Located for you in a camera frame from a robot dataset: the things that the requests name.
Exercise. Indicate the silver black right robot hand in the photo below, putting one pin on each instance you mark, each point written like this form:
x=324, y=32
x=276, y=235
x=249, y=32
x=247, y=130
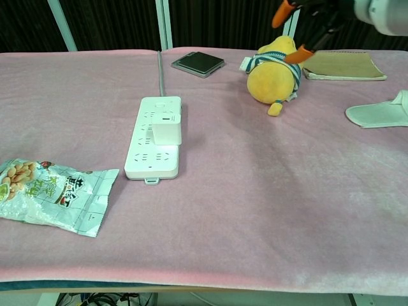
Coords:
x=382, y=16

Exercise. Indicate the white plug adapter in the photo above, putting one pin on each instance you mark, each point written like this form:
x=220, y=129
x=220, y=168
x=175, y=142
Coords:
x=167, y=132

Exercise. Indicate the tan notebook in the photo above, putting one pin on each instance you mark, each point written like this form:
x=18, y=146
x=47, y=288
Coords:
x=344, y=65

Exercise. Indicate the white slipper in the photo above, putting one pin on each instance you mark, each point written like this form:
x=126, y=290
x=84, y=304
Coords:
x=379, y=113

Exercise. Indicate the yellow plush duck toy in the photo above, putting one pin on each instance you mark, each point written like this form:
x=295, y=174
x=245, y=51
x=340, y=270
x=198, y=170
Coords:
x=271, y=81

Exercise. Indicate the black folding phone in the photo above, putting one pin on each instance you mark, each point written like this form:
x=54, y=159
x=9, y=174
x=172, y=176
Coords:
x=199, y=63

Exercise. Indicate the pink table cloth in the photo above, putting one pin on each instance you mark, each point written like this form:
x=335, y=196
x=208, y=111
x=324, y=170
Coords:
x=239, y=207

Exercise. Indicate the white power strip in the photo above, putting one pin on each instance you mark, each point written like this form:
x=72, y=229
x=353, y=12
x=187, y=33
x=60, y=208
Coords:
x=153, y=159

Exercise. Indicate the dark pleated curtain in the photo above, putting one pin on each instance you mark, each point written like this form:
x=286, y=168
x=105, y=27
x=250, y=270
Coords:
x=111, y=22

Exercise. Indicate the green nut snack bag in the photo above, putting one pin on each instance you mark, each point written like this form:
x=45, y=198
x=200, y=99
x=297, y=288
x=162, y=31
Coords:
x=48, y=194

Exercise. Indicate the upright white frame post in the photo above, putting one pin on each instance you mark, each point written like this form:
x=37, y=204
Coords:
x=164, y=19

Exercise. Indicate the slanted white frame post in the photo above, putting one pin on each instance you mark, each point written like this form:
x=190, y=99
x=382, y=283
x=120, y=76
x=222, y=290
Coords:
x=63, y=25

